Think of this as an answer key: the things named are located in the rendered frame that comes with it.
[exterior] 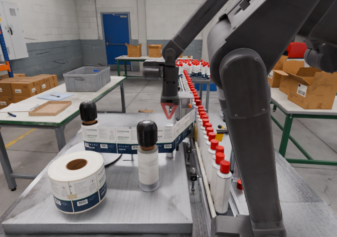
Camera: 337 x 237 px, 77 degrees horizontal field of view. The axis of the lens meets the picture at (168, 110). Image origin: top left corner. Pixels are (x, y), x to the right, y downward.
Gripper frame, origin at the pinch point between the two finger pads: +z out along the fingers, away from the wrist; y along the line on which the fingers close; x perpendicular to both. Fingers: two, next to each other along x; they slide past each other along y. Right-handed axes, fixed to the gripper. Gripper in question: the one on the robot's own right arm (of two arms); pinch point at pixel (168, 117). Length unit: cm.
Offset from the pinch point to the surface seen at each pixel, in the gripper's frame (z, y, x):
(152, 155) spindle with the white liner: 14.9, 4.3, -6.0
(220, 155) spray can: 10.4, 9.9, 19.2
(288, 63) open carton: 1, -200, 153
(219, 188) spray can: 19.5, 16.1, 18.5
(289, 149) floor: 113, -177, 169
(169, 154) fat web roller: 28.8, -19.1, 1.5
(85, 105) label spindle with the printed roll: 3.8, -20.9, -40.5
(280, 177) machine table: 34, -11, 57
